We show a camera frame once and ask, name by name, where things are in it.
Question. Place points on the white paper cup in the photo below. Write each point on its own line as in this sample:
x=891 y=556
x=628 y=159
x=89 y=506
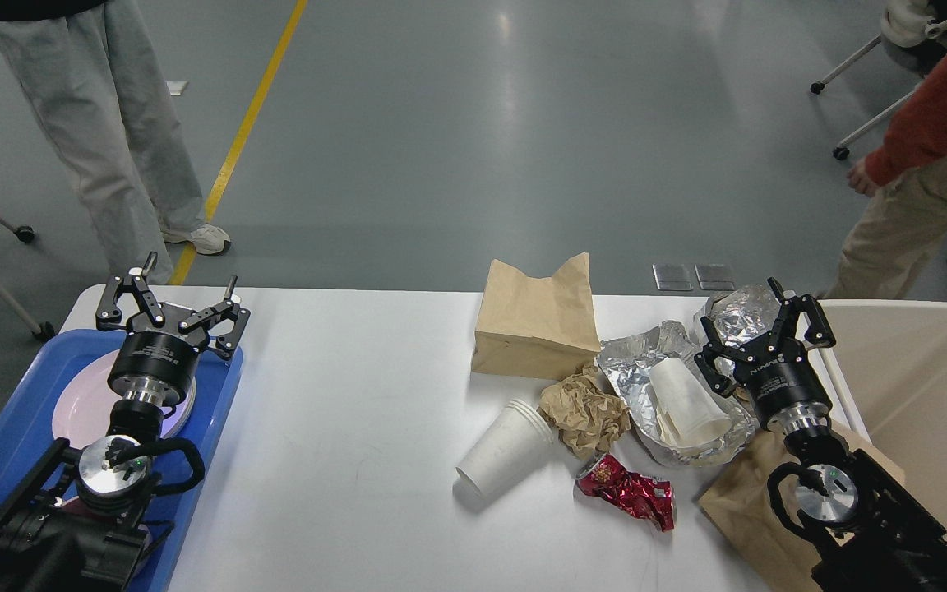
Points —
x=687 y=414

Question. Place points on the beige plastic bin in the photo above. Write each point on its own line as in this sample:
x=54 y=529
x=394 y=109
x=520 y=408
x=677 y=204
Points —
x=890 y=368

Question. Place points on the yellow plate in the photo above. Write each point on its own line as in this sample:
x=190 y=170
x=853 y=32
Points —
x=175 y=416

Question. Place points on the blue plastic tray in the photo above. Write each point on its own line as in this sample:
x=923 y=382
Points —
x=25 y=432

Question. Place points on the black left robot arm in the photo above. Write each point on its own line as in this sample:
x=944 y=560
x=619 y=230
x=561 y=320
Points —
x=77 y=521

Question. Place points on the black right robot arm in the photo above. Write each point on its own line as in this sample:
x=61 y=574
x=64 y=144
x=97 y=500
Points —
x=870 y=533

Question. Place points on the pink plate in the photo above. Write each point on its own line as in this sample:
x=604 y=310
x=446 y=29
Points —
x=81 y=414

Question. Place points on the aluminium foil tray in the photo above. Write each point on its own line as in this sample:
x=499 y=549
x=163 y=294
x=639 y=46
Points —
x=626 y=362

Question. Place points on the crushed red can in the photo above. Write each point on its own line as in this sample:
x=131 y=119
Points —
x=641 y=496

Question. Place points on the stacked white paper cups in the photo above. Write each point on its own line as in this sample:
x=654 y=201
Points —
x=514 y=445

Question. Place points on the person in khaki trousers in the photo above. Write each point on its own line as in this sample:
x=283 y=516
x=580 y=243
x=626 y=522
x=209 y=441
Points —
x=905 y=181

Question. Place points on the brown paper bag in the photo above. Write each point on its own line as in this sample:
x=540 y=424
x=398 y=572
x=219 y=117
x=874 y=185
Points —
x=540 y=328
x=738 y=505

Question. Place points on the crumpled brown paper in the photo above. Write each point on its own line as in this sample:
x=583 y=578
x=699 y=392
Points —
x=588 y=419

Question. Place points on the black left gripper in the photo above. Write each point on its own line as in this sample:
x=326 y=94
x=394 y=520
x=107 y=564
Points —
x=153 y=362

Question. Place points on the metal floor socket plate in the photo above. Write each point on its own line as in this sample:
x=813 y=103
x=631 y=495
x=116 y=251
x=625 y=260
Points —
x=676 y=278

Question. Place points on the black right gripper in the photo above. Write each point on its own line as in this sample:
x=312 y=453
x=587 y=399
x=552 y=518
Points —
x=785 y=391

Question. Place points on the person in grey trousers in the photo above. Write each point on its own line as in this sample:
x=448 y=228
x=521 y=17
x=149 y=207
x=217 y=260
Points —
x=91 y=78

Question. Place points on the crumpled foil ball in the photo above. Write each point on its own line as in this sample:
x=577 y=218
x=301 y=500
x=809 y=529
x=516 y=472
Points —
x=738 y=316

